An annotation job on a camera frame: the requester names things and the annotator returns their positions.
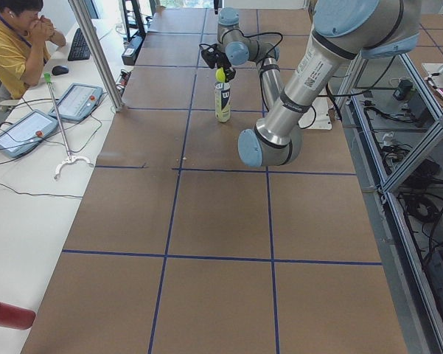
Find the clear tennis ball can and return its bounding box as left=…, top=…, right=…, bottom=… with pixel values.
left=214, top=82, right=231, bottom=123

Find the person in yellow shirt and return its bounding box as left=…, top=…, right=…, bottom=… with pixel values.
left=0, top=0, right=66, bottom=100

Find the black box on floor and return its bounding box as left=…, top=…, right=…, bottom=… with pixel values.
left=122, top=35, right=143, bottom=66

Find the aluminium frame post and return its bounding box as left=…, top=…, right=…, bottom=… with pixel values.
left=69, top=0, right=124, bottom=112

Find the yellow-green tennis ball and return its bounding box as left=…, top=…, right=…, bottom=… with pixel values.
left=215, top=68, right=226, bottom=83

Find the white desk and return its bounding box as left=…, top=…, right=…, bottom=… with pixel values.
left=0, top=18, right=133, bottom=322

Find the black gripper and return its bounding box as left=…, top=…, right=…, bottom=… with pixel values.
left=216, top=53, right=236, bottom=82

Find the near teach pendant tablet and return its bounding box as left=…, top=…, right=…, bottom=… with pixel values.
left=0, top=110, right=58, bottom=158

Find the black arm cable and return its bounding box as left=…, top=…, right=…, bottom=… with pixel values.
left=243, top=32, right=318, bottom=130

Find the teach pendant tablet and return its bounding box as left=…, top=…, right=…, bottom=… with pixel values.
left=57, top=83, right=103, bottom=122
left=0, top=110, right=58, bottom=158

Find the red cylinder bottle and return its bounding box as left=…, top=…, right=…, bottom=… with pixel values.
left=0, top=302, right=36, bottom=330

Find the silver reacher grabber tool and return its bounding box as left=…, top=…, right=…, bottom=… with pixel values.
left=43, top=73, right=94, bottom=181

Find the black computer keyboard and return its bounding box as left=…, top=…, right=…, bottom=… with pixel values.
left=67, top=28, right=91, bottom=61

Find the far teach pendant tablet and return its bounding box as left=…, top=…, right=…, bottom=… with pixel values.
left=57, top=83, right=103, bottom=122

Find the black computer mouse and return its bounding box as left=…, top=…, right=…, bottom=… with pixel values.
left=52, top=65, right=69, bottom=76

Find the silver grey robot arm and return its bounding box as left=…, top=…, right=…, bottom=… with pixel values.
left=217, top=0, right=422, bottom=167

